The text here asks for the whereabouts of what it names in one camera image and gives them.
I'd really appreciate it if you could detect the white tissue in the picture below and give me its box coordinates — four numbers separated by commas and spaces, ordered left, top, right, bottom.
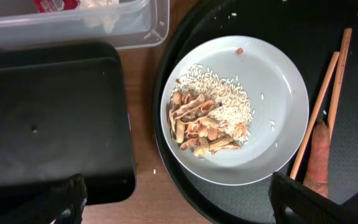
75, 0, 120, 34

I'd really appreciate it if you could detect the orange carrot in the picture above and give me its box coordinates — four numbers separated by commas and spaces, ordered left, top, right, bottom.
303, 120, 331, 198

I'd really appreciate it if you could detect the grey round plate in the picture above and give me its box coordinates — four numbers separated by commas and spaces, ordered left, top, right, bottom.
160, 35, 309, 185

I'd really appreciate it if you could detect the peanut shells pile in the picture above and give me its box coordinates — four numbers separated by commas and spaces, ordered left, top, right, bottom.
167, 91, 251, 157

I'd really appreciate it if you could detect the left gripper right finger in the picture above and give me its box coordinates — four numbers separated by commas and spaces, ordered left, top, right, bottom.
268, 172, 358, 224

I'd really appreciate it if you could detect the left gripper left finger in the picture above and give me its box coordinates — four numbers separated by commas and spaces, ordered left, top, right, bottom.
0, 174, 88, 224

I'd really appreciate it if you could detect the clear plastic bin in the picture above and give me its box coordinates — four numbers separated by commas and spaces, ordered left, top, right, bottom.
0, 0, 170, 49

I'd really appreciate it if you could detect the white rice pile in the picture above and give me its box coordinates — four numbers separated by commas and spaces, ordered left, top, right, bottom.
170, 63, 254, 144

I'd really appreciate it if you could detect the round black serving tray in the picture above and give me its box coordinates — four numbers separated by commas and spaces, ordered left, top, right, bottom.
154, 0, 358, 214

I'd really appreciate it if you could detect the black rectangular tray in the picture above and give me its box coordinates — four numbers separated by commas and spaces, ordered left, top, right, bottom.
0, 42, 135, 215

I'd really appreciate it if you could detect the red snack wrapper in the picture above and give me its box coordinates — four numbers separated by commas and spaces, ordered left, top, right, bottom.
33, 0, 80, 13

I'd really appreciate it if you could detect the wooden chopstick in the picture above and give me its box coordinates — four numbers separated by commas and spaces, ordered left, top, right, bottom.
290, 52, 340, 180
327, 28, 352, 139

